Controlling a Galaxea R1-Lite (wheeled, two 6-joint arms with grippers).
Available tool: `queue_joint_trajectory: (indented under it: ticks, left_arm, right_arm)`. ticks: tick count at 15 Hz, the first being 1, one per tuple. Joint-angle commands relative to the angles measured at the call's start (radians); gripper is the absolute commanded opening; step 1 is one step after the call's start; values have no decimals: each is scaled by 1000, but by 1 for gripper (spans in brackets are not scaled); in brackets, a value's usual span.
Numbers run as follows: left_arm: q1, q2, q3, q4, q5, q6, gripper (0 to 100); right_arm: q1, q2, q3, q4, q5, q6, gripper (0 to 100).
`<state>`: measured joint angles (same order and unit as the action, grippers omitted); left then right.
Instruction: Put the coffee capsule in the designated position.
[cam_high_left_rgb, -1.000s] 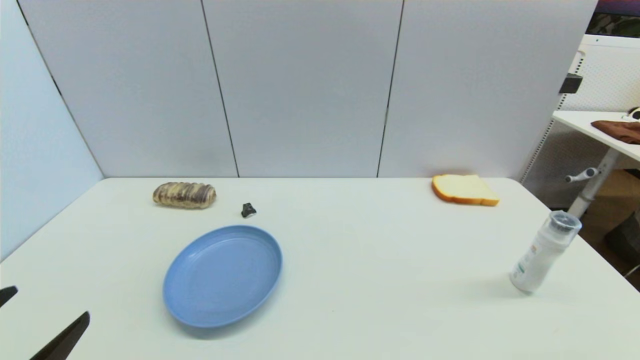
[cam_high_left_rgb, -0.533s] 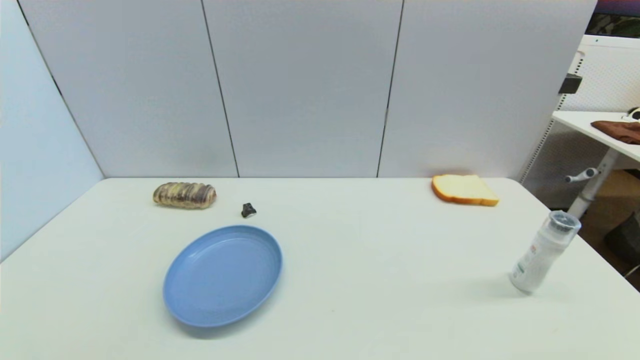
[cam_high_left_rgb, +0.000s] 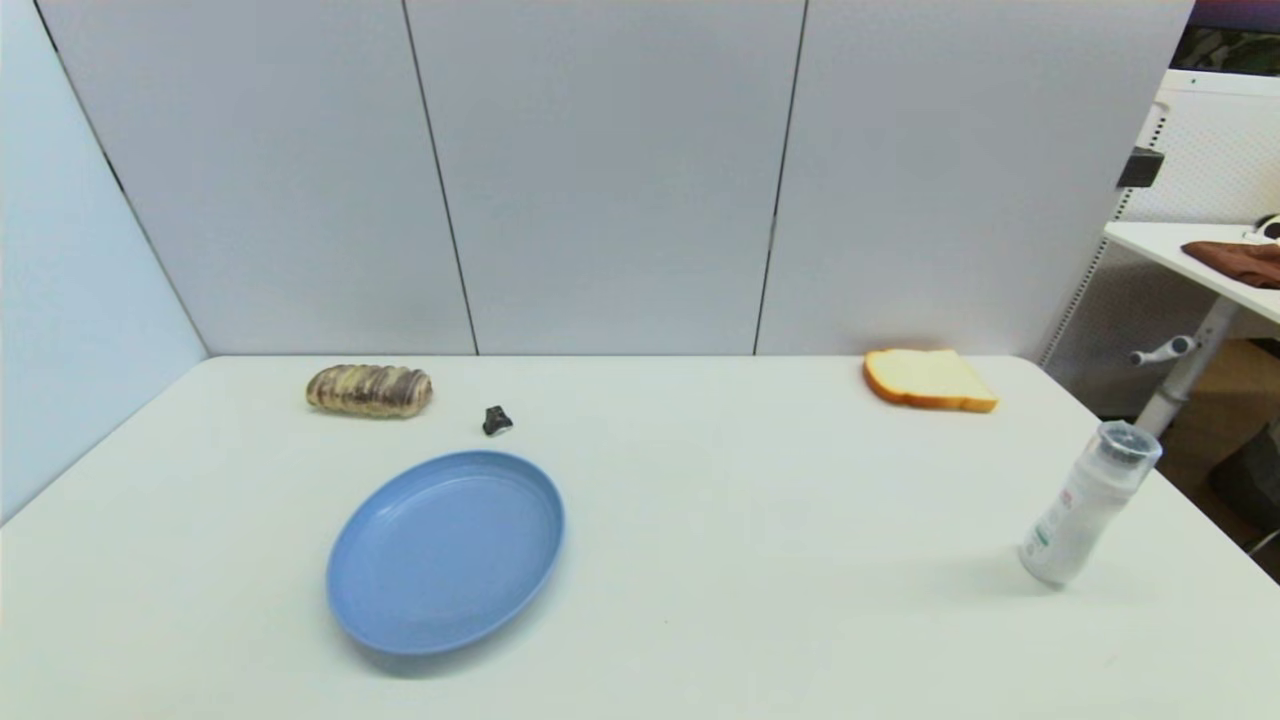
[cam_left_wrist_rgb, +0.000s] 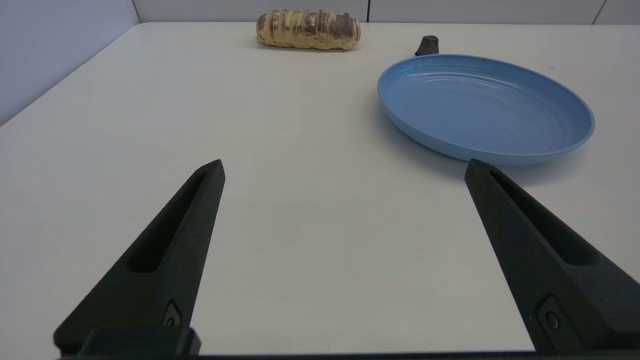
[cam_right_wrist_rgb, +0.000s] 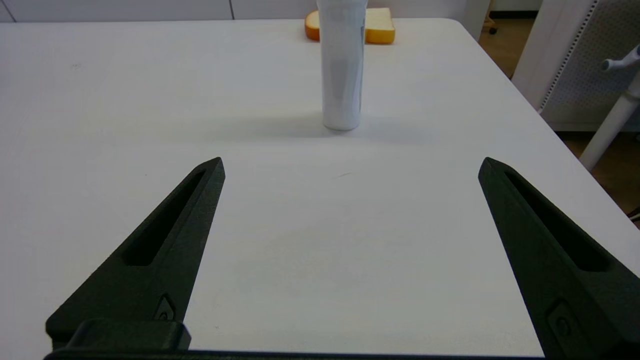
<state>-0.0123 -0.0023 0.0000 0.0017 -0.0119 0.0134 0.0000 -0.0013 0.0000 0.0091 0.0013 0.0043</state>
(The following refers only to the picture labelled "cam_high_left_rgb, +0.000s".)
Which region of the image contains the marbled brown bread roll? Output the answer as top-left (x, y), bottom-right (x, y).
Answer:
top-left (305, 364), bottom-right (434, 420)

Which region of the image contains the brown cloth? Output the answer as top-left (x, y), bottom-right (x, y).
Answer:
top-left (1181, 240), bottom-right (1280, 291)

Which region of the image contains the white height-adjustable desk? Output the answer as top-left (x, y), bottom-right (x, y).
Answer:
top-left (1104, 221), bottom-right (1280, 439)

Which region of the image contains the white perforated panel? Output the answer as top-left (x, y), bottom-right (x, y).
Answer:
top-left (1040, 68), bottom-right (1280, 417)

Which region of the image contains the black floor object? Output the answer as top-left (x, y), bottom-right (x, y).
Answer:
top-left (1208, 420), bottom-right (1280, 533)

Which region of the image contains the white toast bread slice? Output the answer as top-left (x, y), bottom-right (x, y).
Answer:
top-left (864, 348), bottom-right (1000, 414)

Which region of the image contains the blue plastic plate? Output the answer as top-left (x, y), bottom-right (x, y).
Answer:
top-left (326, 450), bottom-right (567, 657)

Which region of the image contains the black clamp box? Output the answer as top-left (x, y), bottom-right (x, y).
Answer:
top-left (1117, 147), bottom-right (1165, 190)

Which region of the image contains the brown cardboard box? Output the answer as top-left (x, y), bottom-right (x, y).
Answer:
top-left (1188, 338), bottom-right (1280, 426)

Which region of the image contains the grey desk crank handle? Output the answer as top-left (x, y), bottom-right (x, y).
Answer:
top-left (1130, 336), bottom-right (1199, 367)

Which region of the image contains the white plastic bottle clear cap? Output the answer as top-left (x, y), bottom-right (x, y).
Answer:
top-left (1019, 421), bottom-right (1164, 589)

